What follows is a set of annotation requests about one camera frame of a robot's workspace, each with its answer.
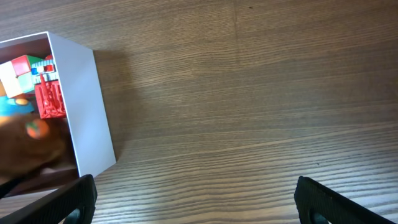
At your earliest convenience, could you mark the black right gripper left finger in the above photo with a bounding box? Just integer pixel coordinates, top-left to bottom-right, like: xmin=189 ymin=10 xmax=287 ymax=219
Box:
xmin=1 ymin=174 xmax=97 ymax=224

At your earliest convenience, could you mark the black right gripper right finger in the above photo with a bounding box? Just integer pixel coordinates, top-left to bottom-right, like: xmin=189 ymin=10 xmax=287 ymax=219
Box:
xmin=294 ymin=176 xmax=394 ymax=224

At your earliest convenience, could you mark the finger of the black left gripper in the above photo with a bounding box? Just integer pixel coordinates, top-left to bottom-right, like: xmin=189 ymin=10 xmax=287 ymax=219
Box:
xmin=1 ymin=176 xmax=27 ymax=198

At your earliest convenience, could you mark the brown plush toy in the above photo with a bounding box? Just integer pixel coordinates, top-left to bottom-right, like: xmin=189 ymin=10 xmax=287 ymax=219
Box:
xmin=1 ymin=114 xmax=70 ymax=179

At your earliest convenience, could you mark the yellow toy duck blue hat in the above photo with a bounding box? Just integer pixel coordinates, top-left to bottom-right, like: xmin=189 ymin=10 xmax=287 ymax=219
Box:
xmin=1 ymin=83 xmax=35 ymax=125

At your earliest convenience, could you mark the red toy truck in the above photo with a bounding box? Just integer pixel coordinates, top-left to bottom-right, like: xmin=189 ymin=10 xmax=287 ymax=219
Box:
xmin=31 ymin=55 xmax=67 ymax=119

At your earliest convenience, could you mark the small colourful puzzle cube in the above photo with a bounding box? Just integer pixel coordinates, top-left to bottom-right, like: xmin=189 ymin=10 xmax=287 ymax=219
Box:
xmin=1 ymin=55 xmax=43 ymax=98

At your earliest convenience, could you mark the white box pink interior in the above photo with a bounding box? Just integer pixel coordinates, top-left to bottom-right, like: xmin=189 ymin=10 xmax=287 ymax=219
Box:
xmin=1 ymin=32 xmax=116 ymax=195

